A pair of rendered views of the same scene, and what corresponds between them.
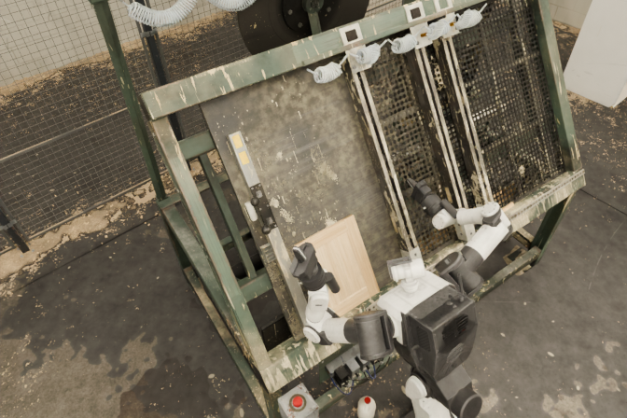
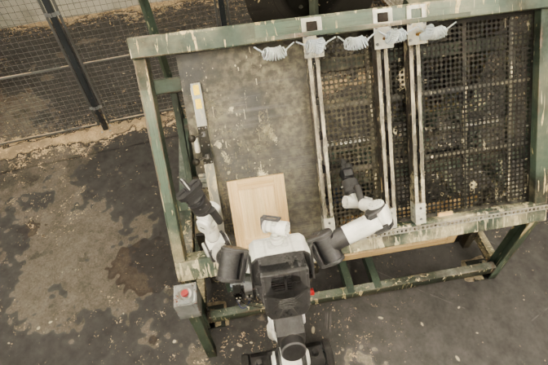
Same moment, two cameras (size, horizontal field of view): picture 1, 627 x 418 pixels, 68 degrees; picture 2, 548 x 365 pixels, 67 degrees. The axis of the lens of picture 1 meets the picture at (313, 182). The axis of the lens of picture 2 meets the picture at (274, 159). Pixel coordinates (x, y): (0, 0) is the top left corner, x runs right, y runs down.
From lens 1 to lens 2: 0.79 m
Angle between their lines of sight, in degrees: 18
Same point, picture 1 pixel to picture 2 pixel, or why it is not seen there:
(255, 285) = not seen: hidden behind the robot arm
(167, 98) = (144, 46)
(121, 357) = (131, 223)
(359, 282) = not seen: hidden behind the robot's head
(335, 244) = (261, 191)
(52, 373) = (87, 217)
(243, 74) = (207, 39)
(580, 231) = not seen: outside the picture
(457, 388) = (289, 332)
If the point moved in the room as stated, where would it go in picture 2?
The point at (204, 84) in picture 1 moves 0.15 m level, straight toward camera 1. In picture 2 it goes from (175, 41) to (165, 59)
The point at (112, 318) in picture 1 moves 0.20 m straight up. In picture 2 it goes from (137, 195) to (130, 181)
